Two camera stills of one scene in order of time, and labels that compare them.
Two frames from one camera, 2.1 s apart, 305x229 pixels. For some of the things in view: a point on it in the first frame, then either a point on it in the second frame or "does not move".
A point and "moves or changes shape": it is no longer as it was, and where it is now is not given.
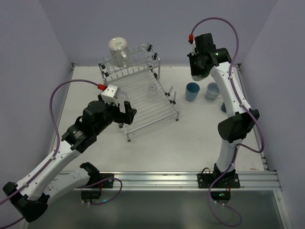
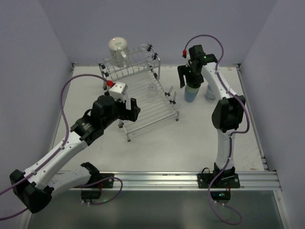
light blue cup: [192, 90] does not move
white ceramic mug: [213, 91] does not move
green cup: [198, 78] moves or changes shape
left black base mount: [96, 177] does not move
